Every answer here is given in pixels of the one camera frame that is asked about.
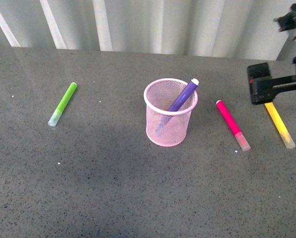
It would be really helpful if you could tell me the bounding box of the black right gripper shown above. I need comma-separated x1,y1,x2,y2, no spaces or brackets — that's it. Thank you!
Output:
247,3,296,105

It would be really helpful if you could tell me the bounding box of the pink marker pen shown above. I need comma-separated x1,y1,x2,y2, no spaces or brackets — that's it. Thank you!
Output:
216,100,251,151

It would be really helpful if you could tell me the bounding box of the purple marker pen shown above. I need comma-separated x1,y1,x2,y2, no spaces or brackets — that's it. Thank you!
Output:
155,78,200,136

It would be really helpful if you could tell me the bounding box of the pink mesh pen cup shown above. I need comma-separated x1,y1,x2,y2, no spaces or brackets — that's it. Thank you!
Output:
144,78,199,147

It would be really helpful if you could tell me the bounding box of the yellow marker pen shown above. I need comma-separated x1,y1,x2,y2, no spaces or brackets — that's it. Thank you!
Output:
264,102,296,149

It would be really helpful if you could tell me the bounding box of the white curtain backdrop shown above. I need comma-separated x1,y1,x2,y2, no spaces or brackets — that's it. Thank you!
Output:
0,0,296,60

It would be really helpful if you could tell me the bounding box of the green marker pen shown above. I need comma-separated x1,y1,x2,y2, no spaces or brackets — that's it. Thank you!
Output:
48,82,77,127

